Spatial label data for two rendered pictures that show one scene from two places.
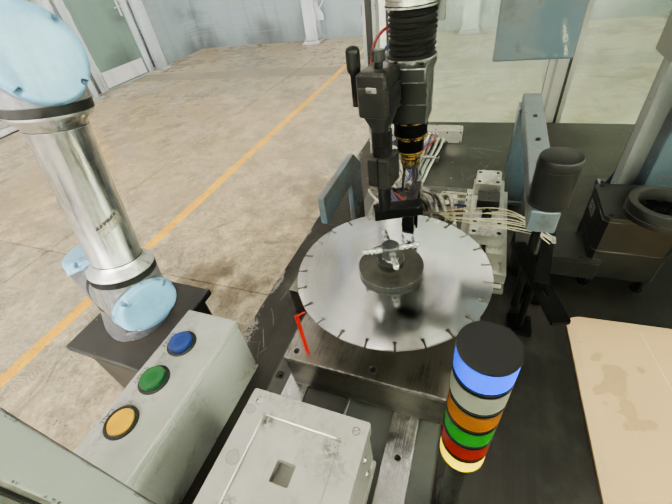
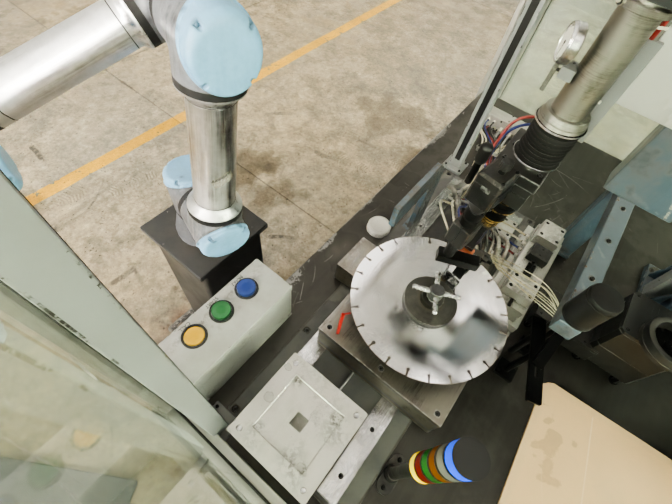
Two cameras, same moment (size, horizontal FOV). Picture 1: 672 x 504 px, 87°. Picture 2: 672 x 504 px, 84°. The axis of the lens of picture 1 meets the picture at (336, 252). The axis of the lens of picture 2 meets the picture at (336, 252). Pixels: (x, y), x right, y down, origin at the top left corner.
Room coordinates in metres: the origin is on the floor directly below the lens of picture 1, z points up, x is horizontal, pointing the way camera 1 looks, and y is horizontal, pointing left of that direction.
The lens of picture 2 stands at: (0.06, 0.10, 1.63)
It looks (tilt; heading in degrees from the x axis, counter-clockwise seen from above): 57 degrees down; 3
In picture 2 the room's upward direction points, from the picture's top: 11 degrees clockwise
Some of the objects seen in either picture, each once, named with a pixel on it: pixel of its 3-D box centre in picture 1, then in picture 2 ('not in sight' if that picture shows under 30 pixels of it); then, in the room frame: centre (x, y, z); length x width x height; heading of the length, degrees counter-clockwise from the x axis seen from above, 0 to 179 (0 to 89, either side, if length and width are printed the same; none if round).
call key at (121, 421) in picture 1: (123, 424); (195, 337); (0.27, 0.35, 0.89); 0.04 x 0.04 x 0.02
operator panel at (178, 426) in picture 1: (180, 404); (231, 329); (0.32, 0.31, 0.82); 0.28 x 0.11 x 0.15; 154
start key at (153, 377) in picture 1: (154, 379); (221, 311); (0.33, 0.32, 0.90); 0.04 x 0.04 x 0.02
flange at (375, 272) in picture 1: (390, 262); (431, 299); (0.44, -0.09, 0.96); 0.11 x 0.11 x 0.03
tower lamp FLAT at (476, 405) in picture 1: (480, 380); (456, 461); (0.13, -0.10, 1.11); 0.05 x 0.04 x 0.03; 64
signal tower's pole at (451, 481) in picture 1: (452, 483); (404, 471); (0.13, -0.10, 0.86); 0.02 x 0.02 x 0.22
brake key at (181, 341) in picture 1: (181, 343); (246, 288); (0.39, 0.29, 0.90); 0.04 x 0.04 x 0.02
